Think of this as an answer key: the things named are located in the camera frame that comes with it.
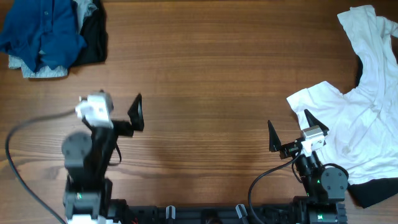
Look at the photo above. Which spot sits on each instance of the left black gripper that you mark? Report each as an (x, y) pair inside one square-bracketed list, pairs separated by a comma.
[(136, 119)]

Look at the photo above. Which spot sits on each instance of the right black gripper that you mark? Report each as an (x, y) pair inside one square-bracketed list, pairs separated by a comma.
[(286, 151)]

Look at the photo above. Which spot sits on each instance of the dark blue polo shirt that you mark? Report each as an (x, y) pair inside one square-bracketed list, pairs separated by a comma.
[(43, 34)]

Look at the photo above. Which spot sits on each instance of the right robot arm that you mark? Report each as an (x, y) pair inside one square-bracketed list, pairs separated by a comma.
[(325, 184)]

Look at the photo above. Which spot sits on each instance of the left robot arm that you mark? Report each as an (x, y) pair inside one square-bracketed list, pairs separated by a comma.
[(87, 197)]

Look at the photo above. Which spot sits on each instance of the white t-shirt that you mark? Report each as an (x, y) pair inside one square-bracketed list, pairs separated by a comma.
[(369, 34)]

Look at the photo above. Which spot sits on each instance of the black folded garment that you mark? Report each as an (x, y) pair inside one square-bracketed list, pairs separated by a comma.
[(92, 27)]

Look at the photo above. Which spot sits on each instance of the black garment under pile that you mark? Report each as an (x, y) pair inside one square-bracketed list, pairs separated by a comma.
[(373, 193)]

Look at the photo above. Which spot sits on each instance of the light blue denim jeans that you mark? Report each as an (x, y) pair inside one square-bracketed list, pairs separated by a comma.
[(46, 71)]

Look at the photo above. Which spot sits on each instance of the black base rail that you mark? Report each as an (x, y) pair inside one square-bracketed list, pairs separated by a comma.
[(217, 214)]

